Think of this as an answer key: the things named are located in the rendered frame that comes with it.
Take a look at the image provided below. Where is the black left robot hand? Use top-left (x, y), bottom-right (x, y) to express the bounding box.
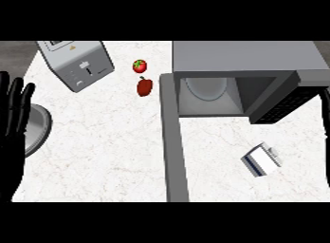
top-left (0, 70), bottom-right (37, 203)

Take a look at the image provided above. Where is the white milk carton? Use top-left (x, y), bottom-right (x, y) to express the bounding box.
top-left (239, 141), bottom-right (285, 178)

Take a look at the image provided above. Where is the grey microwave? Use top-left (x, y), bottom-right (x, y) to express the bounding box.
top-left (173, 41), bottom-right (330, 125)

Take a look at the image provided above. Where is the grey microwave door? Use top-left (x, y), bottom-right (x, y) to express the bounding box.
top-left (158, 73), bottom-right (192, 203)

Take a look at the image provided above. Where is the grey round plate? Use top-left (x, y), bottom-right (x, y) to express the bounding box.
top-left (24, 103), bottom-right (53, 159)

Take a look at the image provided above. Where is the silver toaster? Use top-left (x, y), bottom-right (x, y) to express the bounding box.
top-left (35, 41), bottom-right (116, 93)

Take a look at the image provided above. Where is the red bell pepper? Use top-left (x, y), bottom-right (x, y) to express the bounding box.
top-left (136, 76), bottom-right (153, 98)

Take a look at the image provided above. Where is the red tomato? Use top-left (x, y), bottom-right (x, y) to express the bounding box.
top-left (131, 59), bottom-right (149, 74)

